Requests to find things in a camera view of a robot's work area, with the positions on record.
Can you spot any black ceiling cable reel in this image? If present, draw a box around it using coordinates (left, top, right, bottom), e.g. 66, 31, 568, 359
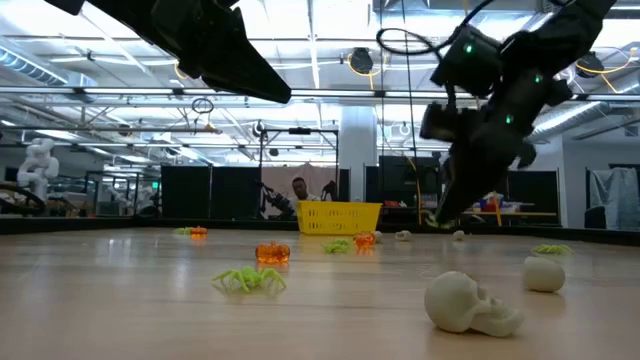
574, 49, 606, 79
348, 46, 375, 76

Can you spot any black chair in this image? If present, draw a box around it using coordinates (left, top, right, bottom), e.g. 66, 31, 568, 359
583, 205, 620, 230

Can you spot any grey cloth cover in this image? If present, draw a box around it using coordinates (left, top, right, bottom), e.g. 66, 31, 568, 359
588, 166, 640, 230

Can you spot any black framed workcell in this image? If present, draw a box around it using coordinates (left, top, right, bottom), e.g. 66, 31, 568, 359
83, 169, 162, 217

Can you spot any person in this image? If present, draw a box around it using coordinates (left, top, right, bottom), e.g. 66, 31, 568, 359
287, 176, 321, 219

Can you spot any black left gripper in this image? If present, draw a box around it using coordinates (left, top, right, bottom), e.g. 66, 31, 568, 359
148, 0, 293, 106

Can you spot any black partition panel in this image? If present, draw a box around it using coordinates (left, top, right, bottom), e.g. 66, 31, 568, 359
160, 164, 262, 221

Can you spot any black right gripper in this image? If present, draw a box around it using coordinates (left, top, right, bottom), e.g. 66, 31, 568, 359
419, 68, 575, 226

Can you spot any black stand frame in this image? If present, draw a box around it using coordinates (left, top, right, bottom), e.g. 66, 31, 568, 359
256, 125, 341, 221

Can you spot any wooden side table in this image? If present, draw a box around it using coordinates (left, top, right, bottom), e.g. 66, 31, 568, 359
462, 209, 559, 226

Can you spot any beige curtain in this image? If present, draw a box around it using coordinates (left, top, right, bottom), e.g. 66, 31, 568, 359
260, 162, 342, 220

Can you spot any yellow plastic basket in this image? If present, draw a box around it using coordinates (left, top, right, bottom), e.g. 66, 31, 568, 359
296, 200, 383, 236

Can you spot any white robot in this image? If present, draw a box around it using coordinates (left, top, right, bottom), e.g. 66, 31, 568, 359
16, 137, 61, 202

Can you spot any white pillar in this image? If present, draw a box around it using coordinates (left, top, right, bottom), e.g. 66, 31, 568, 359
339, 104, 380, 204

